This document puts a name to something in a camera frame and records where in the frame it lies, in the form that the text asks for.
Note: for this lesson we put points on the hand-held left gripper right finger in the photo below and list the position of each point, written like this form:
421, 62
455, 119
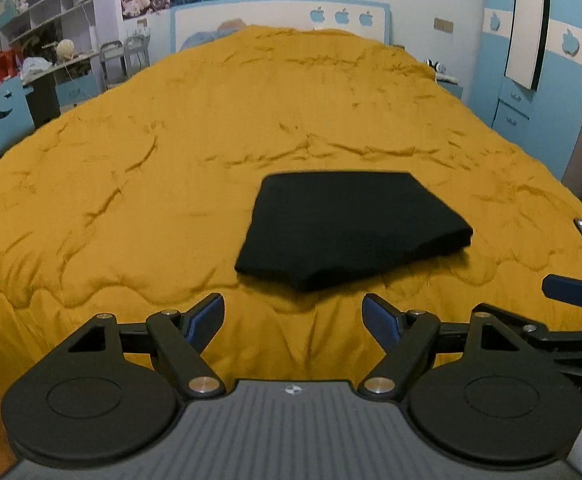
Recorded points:
378, 320

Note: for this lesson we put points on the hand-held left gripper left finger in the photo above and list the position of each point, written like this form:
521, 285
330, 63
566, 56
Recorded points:
206, 317

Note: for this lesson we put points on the black pants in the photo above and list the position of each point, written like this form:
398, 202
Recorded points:
346, 225

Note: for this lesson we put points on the yellow blanket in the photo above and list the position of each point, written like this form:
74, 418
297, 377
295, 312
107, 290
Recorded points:
146, 185

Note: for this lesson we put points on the blue white wardrobe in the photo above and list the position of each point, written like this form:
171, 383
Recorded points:
571, 90

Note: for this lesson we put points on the blue white nightstand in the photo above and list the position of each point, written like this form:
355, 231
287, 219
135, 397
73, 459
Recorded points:
453, 91

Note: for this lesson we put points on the wardrobe mirror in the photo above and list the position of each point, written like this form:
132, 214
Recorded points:
526, 20

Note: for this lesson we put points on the blue pillow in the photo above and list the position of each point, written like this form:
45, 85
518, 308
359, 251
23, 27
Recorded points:
206, 37

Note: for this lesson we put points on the blue smiley face chair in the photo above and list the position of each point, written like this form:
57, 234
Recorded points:
6, 120

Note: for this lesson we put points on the beige yarn ball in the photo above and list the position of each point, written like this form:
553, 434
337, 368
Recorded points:
64, 50

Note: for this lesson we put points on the white plastic bag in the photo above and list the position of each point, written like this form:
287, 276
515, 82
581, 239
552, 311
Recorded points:
36, 66

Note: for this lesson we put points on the white blue bed headboard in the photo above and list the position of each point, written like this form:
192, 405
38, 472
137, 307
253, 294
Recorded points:
271, 12

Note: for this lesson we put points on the red bag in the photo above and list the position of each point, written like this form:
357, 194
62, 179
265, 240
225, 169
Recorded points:
1, 67

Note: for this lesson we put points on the white blue shelf unit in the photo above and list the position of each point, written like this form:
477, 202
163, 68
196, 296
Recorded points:
46, 0

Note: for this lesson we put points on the wall socket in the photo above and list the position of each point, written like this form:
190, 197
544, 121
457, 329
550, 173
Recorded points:
443, 25

